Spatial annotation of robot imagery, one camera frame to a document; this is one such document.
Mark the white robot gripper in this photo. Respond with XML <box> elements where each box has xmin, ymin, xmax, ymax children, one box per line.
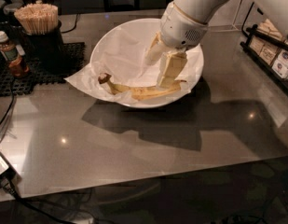
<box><xmin>144</xmin><ymin>2</ymin><xmax>208</xmax><ymax>89</ymax></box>

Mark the spotted yellow banana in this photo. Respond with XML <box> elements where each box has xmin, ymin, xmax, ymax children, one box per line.
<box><xmin>98</xmin><ymin>73</ymin><xmax>185</xmax><ymax>101</ymax></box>

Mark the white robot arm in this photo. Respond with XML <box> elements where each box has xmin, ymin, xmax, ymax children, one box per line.
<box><xmin>144</xmin><ymin>0</ymin><xmax>288</xmax><ymax>65</ymax></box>

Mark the large white bowl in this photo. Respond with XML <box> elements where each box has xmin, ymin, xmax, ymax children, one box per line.
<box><xmin>89</xmin><ymin>18</ymin><xmax>205</xmax><ymax>109</ymax></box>

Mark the white paper liner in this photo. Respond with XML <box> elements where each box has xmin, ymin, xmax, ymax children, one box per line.
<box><xmin>64</xmin><ymin>26</ymin><xmax>203</xmax><ymax>106</ymax></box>

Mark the clear acrylic stand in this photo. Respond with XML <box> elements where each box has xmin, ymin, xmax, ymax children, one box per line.
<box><xmin>209</xmin><ymin>0</ymin><xmax>252</xmax><ymax>31</ymax></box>

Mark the black grid rubber mat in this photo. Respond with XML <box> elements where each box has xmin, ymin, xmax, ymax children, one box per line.
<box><xmin>0</xmin><ymin>42</ymin><xmax>86</xmax><ymax>97</ymax></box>

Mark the brown sugar packet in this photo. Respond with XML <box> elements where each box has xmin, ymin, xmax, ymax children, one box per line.
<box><xmin>260</xmin><ymin>45</ymin><xmax>278</xmax><ymax>65</ymax></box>

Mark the black condiment rack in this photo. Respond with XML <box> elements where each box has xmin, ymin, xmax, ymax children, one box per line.
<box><xmin>240</xmin><ymin>23</ymin><xmax>288</xmax><ymax>98</ymax></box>

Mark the white sugar packet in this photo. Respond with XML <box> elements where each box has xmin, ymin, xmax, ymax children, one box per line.
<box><xmin>272</xmin><ymin>60</ymin><xmax>288</xmax><ymax>79</ymax></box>

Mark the black cup of wooden sticks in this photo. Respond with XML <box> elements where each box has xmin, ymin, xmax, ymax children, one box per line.
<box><xmin>14</xmin><ymin>1</ymin><xmax>69</xmax><ymax>74</ymax></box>

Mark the brown sauce bottle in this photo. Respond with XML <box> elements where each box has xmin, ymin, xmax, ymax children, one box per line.
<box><xmin>0</xmin><ymin>31</ymin><xmax>29</xmax><ymax>78</ymax></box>

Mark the dark lidded jar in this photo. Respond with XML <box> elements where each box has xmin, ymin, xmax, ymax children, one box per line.
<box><xmin>3</xmin><ymin>3</ymin><xmax>23</xmax><ymax>27</ymax></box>

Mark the black cable on left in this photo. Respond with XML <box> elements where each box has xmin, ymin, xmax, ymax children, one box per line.
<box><xmin>0</xmin><ymin>77</ymin><xmax>18</xmax><ymax>147</ymax></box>

